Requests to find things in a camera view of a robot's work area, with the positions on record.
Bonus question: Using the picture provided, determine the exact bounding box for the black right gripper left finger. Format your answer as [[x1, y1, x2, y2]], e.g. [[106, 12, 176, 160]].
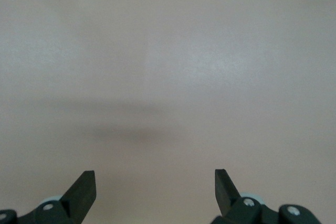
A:
[[18, 170, 97, 224]]

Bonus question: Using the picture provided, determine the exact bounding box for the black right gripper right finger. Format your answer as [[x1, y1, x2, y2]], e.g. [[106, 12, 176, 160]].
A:
[[211, 168, 279, 224]]

